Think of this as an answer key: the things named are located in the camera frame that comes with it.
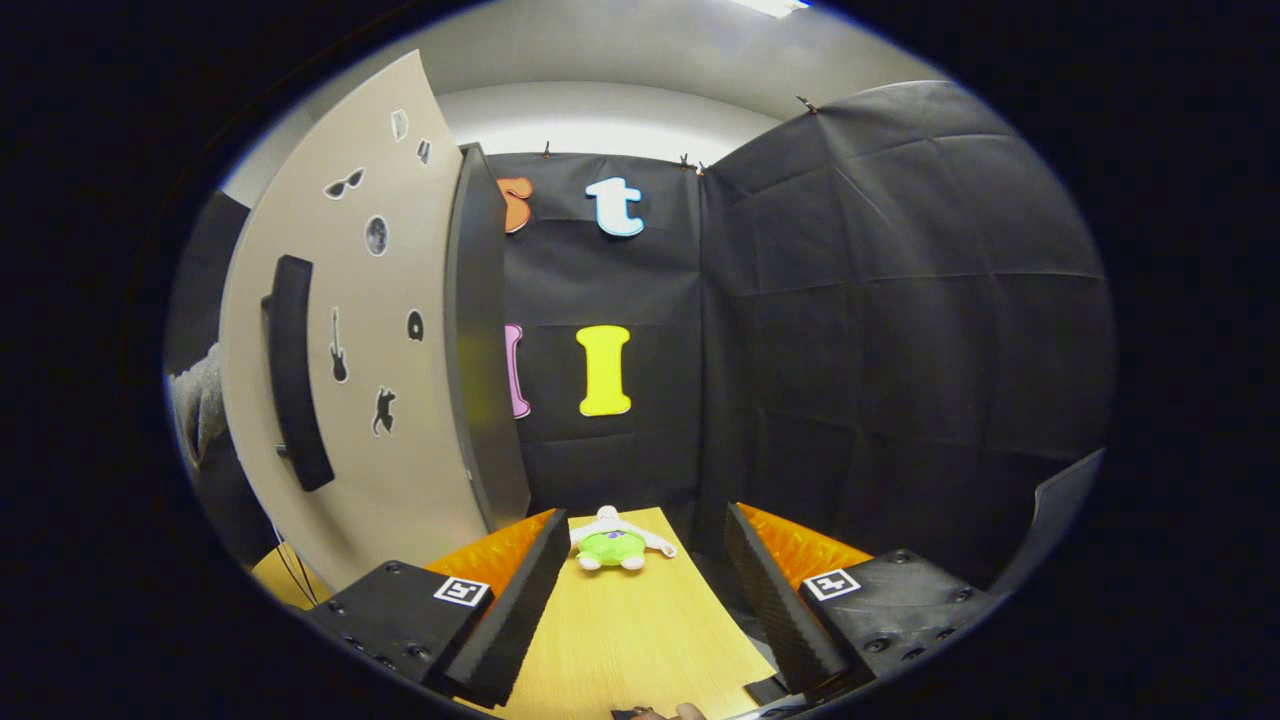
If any beige cabinet door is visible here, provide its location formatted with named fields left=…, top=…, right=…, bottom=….
left=217, top=50, right=501, bottom=593

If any black cabinet door handle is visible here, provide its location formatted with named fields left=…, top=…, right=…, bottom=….
left=261, top=254, right=337, bottom=494

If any thin black cable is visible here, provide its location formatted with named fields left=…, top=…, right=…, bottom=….
left=271, top=524, right=317, bottom=607

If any pink plush starfish toy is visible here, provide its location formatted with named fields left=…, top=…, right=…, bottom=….
left=567, top=504, right=679, bottom=574

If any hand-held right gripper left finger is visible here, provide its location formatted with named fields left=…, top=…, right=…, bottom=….
left=303, top=507, right=574, bottom=710

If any black backdrop cloth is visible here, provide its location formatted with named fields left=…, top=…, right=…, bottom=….
left=163, top=80, right=1118, bottom=593

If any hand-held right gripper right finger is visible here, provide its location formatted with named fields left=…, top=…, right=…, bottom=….
left=721, top=501, right=1007, bottom=703

